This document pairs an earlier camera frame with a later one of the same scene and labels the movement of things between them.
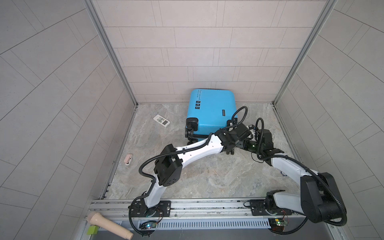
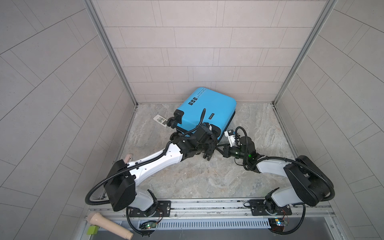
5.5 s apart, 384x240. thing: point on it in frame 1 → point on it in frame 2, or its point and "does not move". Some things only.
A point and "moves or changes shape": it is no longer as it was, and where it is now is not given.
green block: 93,230 does not move
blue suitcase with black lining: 209,111 moves or changes shape
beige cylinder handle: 97,219 does not move
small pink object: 128,159 does not move
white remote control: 161,120 does not move
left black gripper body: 234,144 → 206,148
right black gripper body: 254,147 → 236,152
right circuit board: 277,224 does not move
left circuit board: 148,224 does not move
